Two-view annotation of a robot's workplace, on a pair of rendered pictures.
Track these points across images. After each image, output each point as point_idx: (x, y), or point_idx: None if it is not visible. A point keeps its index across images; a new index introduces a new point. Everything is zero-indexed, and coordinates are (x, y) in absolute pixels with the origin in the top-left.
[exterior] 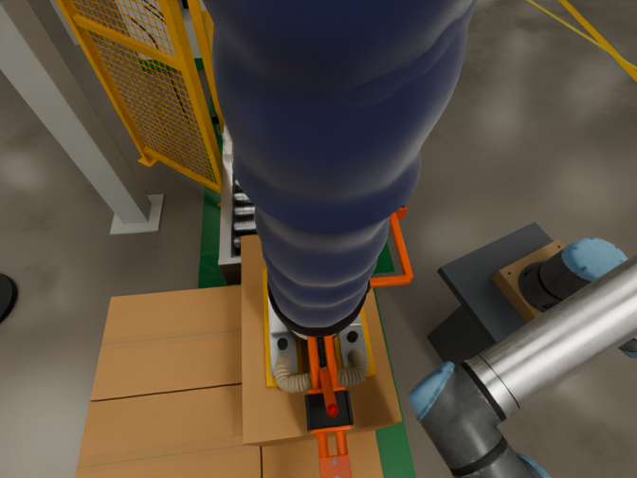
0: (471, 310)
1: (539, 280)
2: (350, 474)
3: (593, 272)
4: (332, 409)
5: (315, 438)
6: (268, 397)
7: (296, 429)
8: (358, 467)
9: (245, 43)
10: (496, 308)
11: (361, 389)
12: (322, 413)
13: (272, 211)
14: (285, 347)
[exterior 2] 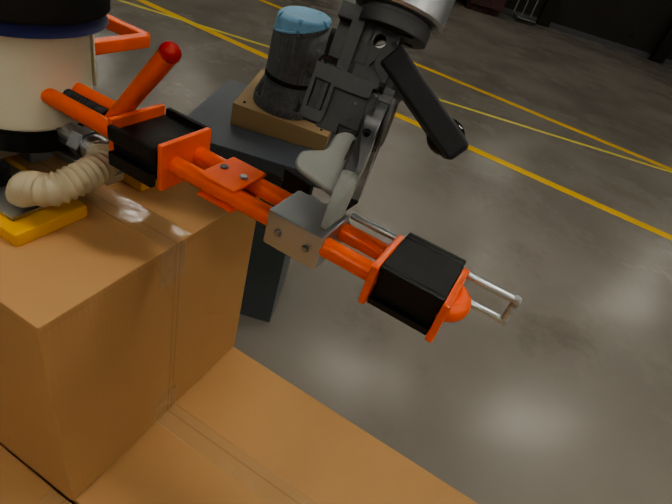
0: (236, 153)
1: (274, 80)
2: (255, 169)
3: (309, 21)
4: (169, 41)
5: (163, 395)
6: (34, 255)
7: (126, 261)
8: (249, 394)
9: None
10: (257, 142)
11: (183, 188)
12: (156, 137)
13: None
14: (9, 172)
